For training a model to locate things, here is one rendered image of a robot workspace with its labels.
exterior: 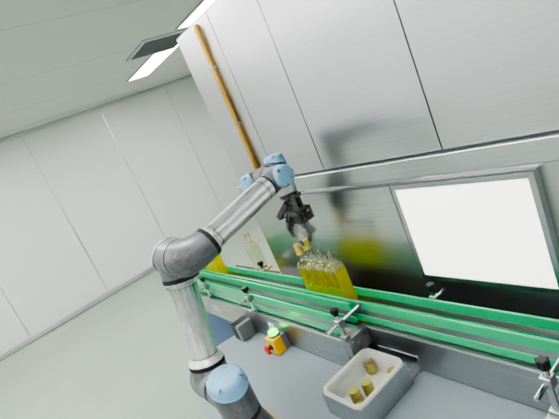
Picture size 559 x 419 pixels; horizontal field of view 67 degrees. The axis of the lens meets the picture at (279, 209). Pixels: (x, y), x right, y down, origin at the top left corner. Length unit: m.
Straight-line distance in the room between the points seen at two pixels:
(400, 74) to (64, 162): 6.29
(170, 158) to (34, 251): 2.52
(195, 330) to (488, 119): 1.01
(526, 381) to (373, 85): 0.88
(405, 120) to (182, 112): 6.70
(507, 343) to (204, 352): 0.85
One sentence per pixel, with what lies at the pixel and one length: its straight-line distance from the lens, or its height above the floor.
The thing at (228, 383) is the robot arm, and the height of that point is 1.03.
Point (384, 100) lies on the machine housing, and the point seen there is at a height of 1.58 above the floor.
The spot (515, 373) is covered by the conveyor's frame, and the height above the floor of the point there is 0.85.
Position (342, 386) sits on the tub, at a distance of 1.48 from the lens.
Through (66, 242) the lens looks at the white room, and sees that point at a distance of 7.09.
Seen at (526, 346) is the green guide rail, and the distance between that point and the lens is 1.23.
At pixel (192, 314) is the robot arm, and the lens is 1.36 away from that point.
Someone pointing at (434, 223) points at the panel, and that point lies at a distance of 1.35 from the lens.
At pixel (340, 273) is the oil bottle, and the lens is 1.57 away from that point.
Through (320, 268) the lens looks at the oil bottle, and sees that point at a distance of 1.60.
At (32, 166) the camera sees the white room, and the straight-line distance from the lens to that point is 7.09.
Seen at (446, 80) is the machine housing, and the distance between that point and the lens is 1.19.
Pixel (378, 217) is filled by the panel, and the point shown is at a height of 1.21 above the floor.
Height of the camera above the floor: 1.69
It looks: 13 degrees down
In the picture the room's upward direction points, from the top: 23 degrees counter-clockwise
